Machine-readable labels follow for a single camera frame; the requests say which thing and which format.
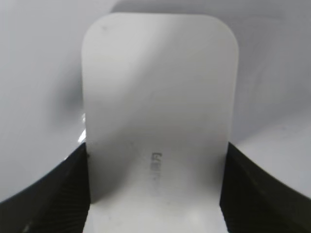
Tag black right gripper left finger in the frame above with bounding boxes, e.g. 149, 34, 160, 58
0, 143, 90, 233

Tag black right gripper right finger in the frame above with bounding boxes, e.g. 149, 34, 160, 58
220, 144, 311, 233

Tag white board eraser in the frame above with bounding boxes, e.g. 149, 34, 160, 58
82, 12, 239, 233

